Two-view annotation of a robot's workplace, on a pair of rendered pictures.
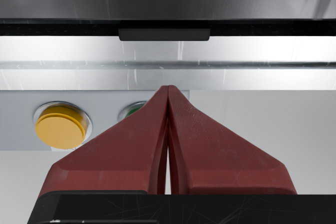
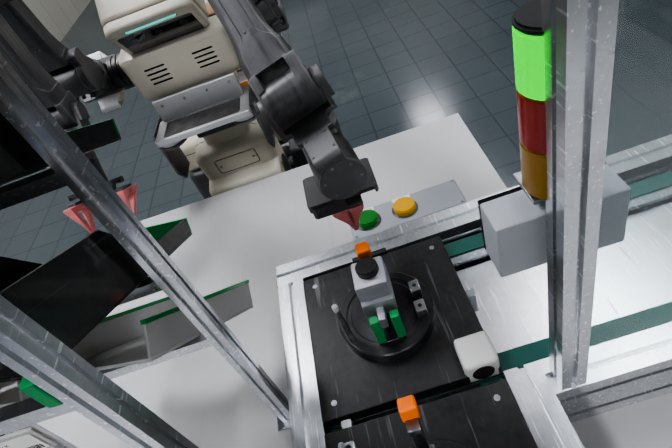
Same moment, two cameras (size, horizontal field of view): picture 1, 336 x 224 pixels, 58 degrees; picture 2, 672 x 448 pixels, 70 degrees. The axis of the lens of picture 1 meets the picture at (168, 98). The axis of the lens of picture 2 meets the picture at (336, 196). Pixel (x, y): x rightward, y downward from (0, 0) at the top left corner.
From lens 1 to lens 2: 63 cm
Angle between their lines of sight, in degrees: 13
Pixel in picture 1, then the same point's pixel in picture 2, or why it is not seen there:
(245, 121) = (318, 243)
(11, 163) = (453, 170)
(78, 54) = (401, 238)
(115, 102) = (383, 225)
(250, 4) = (341, 273)
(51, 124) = (407, 207)
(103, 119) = (387, 216)
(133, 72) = (378, 239)
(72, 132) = (398, 206)
